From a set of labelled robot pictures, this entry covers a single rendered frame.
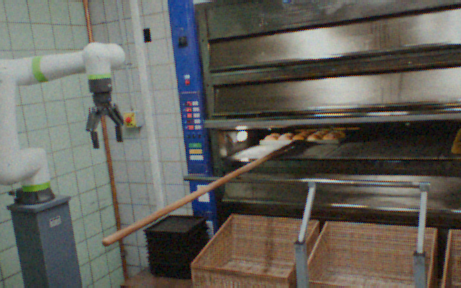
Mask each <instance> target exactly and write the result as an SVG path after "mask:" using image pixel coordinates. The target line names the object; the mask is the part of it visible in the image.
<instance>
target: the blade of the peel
mask: <svg viewBox="0 0 461 288"><path fill-rule="evenodd" d="M344 134H345V136H344V137H343V138H340V139H339V140H300V144H327V143H341V142H342V141H343V140H346V139H347V138H348V137H349V136H351V135H352V134H354V133H344ZM290 141H292V140H260V145H266V144H288V143H290Z"/></svg>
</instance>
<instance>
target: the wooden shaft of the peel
mask: <svg viewBox="0 0 461 288"><path fill-rule="evenodd" d="M293 146H294V143H293V142H291V143H288V144H286V145H285V146H283V147H280V148H279V149H277V150H276V151H273V152H272V153H270V154H267V155H265V156H264V157H262V158H259V159H258V160H256V161H253V162H251V163H250V164H248V165H246V166H244V167H243V168H240V169H238V170H237V171H235V172H232V173H230V174H229V175H226V176H224V177H222V178H221V179H219V180H217V181H215V182H212V183H211V184H209V185H208V186H204V187H203V188H201V189H200V190H197V191H195V192H194V193H191V194H190V195H188V196H187V197H183V198H182V199H180V200H177V201H176V202H174V203H172V204H169V205H168V206H166V207H164V208H162V209H161V210H159V211H156V212H155V213H153V214H150V215H148V216H147V217H145V218H142V219H140V220H139V221H137V222H135V223H133V224H132V225H129V226H127V227H126V228H124V229H121V230H119V231H118V232H115V233H113V234H112V235H110V236H108V237H106V238H105V239H102V241H101V243H102V245H103V246H104V247H108V246H110V245H112V244H113V243H116V242H117V241H119V240H120V239H123V238H125V237H126V236H129V235H130V234H132V233H133V232H137V230H139V229H142V228H144V227H145V226H146V225H149V224H151V223H152V222H155V221H156V220H158V219H159V218H162V217H164V216H165V215H166V214H169V213H171V212H172V211H175V210H176V209H178V208H180V207H183V206H184V205H185V204H188V203H190V202H191V201H193V200H195V199H197V198H198V197H201V196H203V195H204V194H205V193H208V192H210V191H212V190H214V189H215V188H217V187H219V186H222V185H223V184H224V183H226V182H229V181H230V180H232V179H234V178H236V177H237V176H239V175H242V174H243V173H244V172H247V171H249V170H251V169H252V168H254V167H256V166H258V165H261V164H262V163H263V162H265V161H268V160H269V159H271V158H273V157H275V156H276V155H278V154H281V153H282V152H283V151H286V150H288V149H290V148H291V147H293Z"/></svg>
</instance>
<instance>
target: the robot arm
mask: <svg viewBox="0 0 461 288"><path fill-rule="evenodd" d="M124 62H125V53H124V51H123V50H122V48H121V47H119V45H117V44H100V43H91V44H88V45H87V46H86V47H85V48H84V49H83V51H79V52H75V53H69V54H51V55H42V56H36V57H29V58H20V59H15V60H4V59H0V184H1V185H4V186H11V185H13V184H15V183H19V182H20V184H21V186H22V188H19V189H17V190H16V191H9V193H8V195H9V196H15V197H16V198H15V199H14V200H15V203H19V202H22V205H36V204H44V203H47V202H49V201H51V200H54V199H55V194H54V193H53V191H52V190H51V178H50V173H49V168H48V164H47V155H46V151H45V150H44V149H42V148H38V147H32V148H27V149H24V150H20V147H19V143H18V132H17V124H16V114H15V86H32V85H36V84H40V83H46V82H49V81H52V80H55V79H60V78H63V77H65V76H71V75H74V74H78V73H82V72H87V80H88V86H89V87H88V88H89V91H90V93H94V94H92V98H93V103H94V104H95V107H89V115H88V118H87V126H86V131H88V132H90V137H91V140H92V143H93V148H94V149H100V144H99V139H98V133H97V131H96V129H97V126H98V124H99V122H100V120H101V118H102V117H103V116H105V115H108V116H109V118H111V119H112V121H113V122H114V123H115V125H116V126H115V136H116V141H117V143H123V129H122V126H123V125H124V123H125V121H124V119H123V116H122V115H121V113H120V111H119V108H118V105H117V103H112V104H111V101H112V93H109V91H112V90H113V88H112V76H111V69H119V68H120V67H121V66H122V65H123V63H124Z"/></svg>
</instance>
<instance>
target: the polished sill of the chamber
mask: <svg viewBox="0 0 461 288"><path fill-rule="evenodd" d="M258 159H259V158H225V159H223V160H221V165H222V167H244V166H246V165H248V164H250V163H251V162H253V161H256V160H258ZM256 167H268V168H392V169H454V170H461V159H386V158H271V159H269V160H268V161H265V162H263V163H262V164H261V165H258V166H256Z"/></svg>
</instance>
